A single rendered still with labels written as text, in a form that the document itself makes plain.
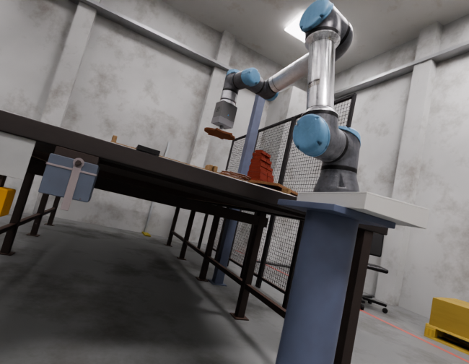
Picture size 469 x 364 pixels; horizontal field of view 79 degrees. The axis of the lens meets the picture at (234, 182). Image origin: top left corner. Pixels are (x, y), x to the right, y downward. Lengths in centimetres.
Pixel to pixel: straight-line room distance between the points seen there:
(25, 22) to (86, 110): 173
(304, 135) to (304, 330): 58
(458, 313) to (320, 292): 302
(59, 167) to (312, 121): 77
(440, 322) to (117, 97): 611
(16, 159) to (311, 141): 86
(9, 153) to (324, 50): 100
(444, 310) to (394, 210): 304
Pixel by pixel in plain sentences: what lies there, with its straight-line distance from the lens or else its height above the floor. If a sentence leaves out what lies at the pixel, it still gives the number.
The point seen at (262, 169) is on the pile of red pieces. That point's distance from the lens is 223.
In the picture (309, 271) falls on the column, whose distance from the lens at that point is 94.
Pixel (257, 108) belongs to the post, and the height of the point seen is 207.
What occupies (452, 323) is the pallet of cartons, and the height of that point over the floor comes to 23.
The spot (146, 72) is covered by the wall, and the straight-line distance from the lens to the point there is 660.
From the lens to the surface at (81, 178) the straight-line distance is 99.
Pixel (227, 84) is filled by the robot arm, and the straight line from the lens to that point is 139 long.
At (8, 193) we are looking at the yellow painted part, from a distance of 102.
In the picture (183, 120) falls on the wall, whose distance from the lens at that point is 650.
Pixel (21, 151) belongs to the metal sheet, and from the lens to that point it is 104.
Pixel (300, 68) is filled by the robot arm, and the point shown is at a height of 142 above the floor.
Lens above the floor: 77
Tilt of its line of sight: 7 degrees up
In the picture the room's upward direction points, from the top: 13 degrees clockwise
